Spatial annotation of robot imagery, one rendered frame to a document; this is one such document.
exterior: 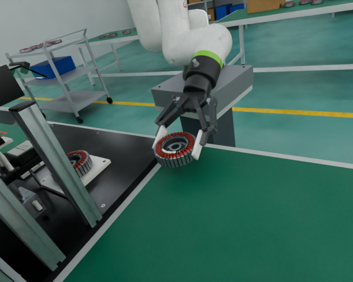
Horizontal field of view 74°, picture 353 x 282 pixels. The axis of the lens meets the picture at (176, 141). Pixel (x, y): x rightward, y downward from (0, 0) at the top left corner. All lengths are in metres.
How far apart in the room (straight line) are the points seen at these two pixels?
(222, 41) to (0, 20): 6.06
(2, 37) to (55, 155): 6.07
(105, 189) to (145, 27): 0.64
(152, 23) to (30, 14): 5.97
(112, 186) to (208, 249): 0.30
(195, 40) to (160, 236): 0.54
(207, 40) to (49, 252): 0.62
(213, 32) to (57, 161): 0.52
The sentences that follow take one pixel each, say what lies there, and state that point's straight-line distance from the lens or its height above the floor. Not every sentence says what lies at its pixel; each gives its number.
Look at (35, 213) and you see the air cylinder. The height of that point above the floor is 0.78.
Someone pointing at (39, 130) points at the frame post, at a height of 1.01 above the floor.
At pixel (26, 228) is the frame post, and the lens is 0.48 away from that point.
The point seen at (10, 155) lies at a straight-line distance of 0.65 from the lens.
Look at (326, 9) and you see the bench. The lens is 2.74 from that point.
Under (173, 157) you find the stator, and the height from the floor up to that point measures 0.83.
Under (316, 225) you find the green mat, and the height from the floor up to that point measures 0.75.
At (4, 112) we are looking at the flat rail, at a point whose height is 1.04.
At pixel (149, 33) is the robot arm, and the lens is 1.01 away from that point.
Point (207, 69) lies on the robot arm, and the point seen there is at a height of 0.96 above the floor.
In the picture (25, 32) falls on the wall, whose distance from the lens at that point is 6.72.
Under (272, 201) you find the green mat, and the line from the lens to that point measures 0.54.
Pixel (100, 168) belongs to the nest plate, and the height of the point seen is 0.78.
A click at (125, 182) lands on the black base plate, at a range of 0.62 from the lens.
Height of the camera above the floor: 1.15
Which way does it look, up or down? 32 degrees down
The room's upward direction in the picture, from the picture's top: 14 degrees counter-clockwise
